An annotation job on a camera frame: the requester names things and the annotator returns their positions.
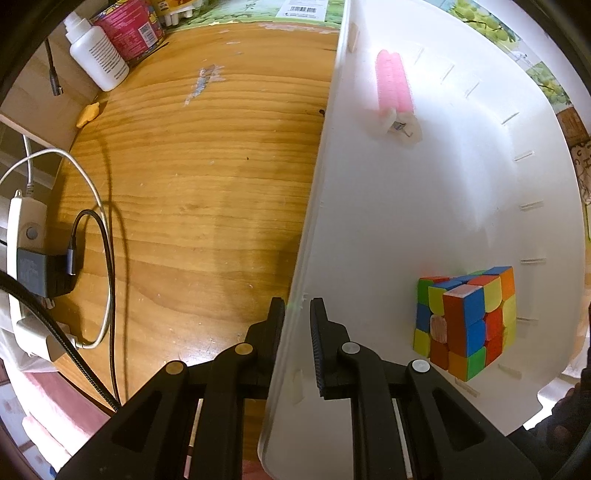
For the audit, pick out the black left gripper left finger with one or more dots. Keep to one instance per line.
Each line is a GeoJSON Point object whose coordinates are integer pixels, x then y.
{"type": "Point", "coordinates": [186, 421]}

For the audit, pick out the red printed can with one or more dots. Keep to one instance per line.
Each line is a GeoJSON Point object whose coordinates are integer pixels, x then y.
{"type": "Point", "coordinates": [132, 27]}

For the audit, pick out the black hanging cable plug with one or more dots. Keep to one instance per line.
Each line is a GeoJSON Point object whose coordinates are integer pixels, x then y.
{"type": "Point", "coordinates": [56, 87]}

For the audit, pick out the multicolour puzzle cube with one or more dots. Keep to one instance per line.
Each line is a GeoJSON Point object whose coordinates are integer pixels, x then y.
{"type": "Point", "coordinates": [464, 323]}

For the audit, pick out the grey power adapter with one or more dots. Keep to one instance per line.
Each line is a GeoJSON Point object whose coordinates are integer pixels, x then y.
{"type": "Point", "coordinates": [46, 275]}

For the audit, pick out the yellow small clip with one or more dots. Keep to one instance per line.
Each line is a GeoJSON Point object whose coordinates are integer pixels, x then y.
{"type": "Point", "coordinates": [88, 114]}

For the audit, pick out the patterned fabric bag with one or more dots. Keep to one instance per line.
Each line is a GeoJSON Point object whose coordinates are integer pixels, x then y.
{"type": "Point", "coordinates": [578, 141]}

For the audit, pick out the white power strip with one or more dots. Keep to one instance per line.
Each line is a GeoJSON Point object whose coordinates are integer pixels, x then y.
{"type": "Point", "coordinates": [26, 228]}

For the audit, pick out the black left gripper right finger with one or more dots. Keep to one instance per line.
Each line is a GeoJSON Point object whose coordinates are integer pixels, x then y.
{"type": "Point", "coordinates": [408, 420]}

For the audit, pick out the pink foam roller item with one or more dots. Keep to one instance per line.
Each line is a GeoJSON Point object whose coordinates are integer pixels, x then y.
{"type": "Point", "coordinates": [396, 107]}

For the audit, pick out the white plastic bottle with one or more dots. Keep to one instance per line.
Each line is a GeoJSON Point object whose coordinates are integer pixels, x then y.
{"type": "Point", "coordinates": [94, 52]}

